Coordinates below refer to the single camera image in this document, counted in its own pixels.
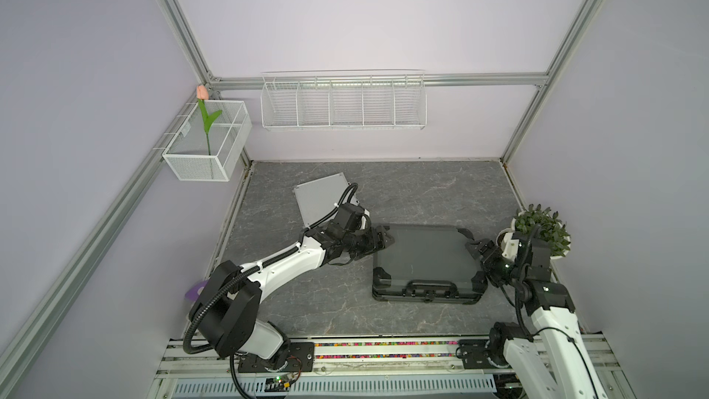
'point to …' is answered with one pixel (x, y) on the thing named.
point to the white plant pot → (512, 229)
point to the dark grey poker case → (428, 263)
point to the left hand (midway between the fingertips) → (387, 247)
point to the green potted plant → (551, 227)
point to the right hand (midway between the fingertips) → (472, 250)
